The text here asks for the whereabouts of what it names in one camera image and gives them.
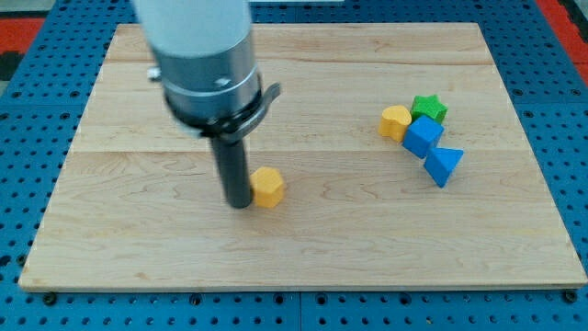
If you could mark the yellow hexagon block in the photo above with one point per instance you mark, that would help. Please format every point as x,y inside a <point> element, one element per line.
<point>268,186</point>

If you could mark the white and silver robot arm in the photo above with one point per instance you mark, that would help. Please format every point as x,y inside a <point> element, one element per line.
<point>205,53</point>

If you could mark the blue cube block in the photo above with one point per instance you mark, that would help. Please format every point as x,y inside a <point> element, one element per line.
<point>422,135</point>

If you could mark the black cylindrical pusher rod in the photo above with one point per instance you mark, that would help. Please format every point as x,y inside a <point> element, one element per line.
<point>231,161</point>

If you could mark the yellow heart block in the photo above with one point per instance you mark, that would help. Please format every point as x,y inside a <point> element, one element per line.
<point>394,122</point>

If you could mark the blue triangle block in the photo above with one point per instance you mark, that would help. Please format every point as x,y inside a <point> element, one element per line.
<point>441,163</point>

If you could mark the green star block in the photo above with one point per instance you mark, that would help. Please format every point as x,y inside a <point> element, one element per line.
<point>429,106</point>

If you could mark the light wooden board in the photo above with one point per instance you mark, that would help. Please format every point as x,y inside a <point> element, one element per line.
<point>138,206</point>

